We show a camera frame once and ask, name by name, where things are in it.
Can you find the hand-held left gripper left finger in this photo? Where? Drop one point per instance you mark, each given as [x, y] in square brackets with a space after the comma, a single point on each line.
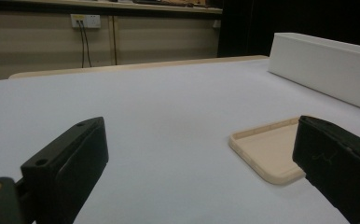
[66, 161]

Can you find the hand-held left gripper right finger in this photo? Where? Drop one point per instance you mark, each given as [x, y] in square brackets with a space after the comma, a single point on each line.
[339, 168]

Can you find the beige phone case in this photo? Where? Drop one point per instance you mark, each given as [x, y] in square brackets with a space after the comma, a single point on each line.
[263, 149]

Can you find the white plastic bin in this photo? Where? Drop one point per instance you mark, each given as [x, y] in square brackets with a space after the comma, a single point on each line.
[324, 67]

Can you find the white paper sheet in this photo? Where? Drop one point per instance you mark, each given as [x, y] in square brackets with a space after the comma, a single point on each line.
[168, 102]

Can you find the light wooden table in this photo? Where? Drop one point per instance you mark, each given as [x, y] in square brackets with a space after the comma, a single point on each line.
[137, 66]

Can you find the white wall socket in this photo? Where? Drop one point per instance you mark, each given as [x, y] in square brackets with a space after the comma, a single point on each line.
[89, 21]

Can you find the wooden wall ledge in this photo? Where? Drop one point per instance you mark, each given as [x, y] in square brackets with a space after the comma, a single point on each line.
[106, 5]

